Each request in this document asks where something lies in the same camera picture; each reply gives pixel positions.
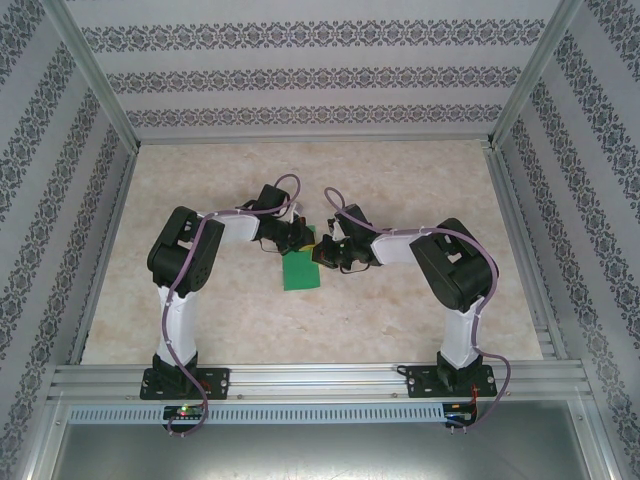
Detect green paper sheet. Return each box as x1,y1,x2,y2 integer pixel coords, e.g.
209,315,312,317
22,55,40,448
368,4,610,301
280,224,321,291

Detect grey metal sheet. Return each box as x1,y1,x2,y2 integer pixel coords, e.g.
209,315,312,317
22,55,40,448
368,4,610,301
49,422,596,480

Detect aluminium mounting rail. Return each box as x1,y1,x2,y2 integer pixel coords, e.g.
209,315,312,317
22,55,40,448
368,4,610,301
47,362,596,401

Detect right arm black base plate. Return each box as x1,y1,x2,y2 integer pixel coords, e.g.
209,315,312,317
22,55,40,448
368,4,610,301
405,364,499,400

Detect slotted grey cable duct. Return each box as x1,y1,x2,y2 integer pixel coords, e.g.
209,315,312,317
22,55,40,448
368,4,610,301
67,403,446,424

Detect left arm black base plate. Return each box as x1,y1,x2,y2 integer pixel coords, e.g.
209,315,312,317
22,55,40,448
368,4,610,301
139,367,232,401

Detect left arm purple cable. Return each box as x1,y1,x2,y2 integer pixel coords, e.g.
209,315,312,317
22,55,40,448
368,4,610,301
158,173,304,439

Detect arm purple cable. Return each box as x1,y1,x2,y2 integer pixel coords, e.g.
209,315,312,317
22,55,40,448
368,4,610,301
158,173,304,439
323,187,512,432

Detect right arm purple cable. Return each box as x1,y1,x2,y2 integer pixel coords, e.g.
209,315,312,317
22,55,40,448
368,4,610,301
323,187,512,432

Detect aluminium frame post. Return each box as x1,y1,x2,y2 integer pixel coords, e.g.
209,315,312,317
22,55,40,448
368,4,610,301
487,0,584,149
44,0,142,151

